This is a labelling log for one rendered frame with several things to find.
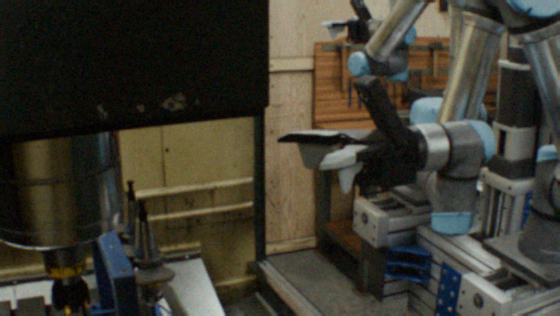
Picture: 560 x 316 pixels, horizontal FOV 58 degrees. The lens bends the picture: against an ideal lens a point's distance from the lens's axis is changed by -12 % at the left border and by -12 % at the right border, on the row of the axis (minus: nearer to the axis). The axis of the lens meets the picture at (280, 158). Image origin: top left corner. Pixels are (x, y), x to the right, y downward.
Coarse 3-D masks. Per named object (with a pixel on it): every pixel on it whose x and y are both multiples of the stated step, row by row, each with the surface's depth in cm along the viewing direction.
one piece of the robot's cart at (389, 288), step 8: (368, 264) 157; (368, 272) 158; (376, 272) 153; (368, 280) 158; (376, 280) 153; (384, 280) 150; (392, 280) 152; (400, 280) 152; (408, 280) 153; (368, 288) 158; (376, 288) 154; (384, 288) 150; (392, 288) 151; (400, 288) 153; (408, 288) 154; (376, 296) 154; (384, 296) 153; (392, 296) 152; (400, 296) 153; (408, 296) 155
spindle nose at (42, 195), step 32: (0, 160) 48; (32, 160) 48; (64, 160) 49; (96, 160) 52; (0, 192) 49; (32, 192) 49; (64, 192) 50; (96, 192) 52; (0, 224) 51; (32, 224) 50; (64, 224) 51; (96, 224) 53
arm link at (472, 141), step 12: (456, 132) 86; (468, 132) 87; (480, 132) 88; (492, 132) 89; (456, 144) 85; (468, 144) 86; (480, 144) 87; (492, 144) 88; (456, 156) 86; (468, 156) 87; (480, 156) 88; (444, 168) 88; (456, 168) 88; (468, 168) 88
